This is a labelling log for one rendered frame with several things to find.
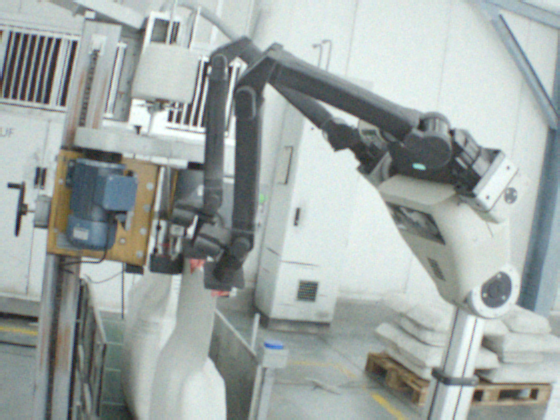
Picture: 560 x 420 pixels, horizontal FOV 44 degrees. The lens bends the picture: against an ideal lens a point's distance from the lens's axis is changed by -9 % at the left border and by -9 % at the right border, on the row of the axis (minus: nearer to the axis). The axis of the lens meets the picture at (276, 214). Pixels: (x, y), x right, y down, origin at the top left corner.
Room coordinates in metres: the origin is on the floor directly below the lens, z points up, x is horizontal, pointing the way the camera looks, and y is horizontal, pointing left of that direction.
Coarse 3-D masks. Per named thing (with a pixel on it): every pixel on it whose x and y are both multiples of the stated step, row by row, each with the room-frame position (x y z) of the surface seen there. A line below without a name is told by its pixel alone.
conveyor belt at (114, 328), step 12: (108, 324) 3.79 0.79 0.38; (120, 324) 3.85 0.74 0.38; (108, 336) 3.57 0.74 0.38; (120, 336) 3.61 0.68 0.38; (108, 348) 3.36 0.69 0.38; (120, 348) 3.40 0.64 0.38; (108, 360) 3.17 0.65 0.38; (120, 360) 3.21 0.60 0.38; (108, 372) 3.01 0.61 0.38; (120, 372) 3.04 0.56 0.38; (108, 384) 2.85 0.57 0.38; (120, 384) 2.89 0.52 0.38; (108, 396) 2.71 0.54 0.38; (120, 396) 2.74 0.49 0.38; (108, 408) 2.58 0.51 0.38; (120, 408) 2.61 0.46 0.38
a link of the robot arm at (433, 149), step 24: (264, 72) 1.43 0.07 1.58; (288, 72) 1.44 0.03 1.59; (312, 72) 1.44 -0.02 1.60; (312, 96) 1.46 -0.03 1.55; (336, 96) 1.45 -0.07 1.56; (360, 96) 1.44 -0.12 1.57; (384, 120) 1.46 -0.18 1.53; (408, 120) 1.44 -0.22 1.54; (408, 144) 1.44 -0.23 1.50; (432, 144) 1.43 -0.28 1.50
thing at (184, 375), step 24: (192, 288) 2.10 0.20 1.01; (192, 312) 2.05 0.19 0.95; (192, 336) 2.00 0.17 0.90; (168, 360) 1.97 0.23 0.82; (192, 360) 1.90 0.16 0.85; (168, 384) 1.86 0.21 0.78; (192, 384) 1.81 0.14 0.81; (216, 384) 1.84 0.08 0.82; (168, 408) 1.84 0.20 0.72; (192, 408) 1.79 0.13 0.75; (216, 408) 1.81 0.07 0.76
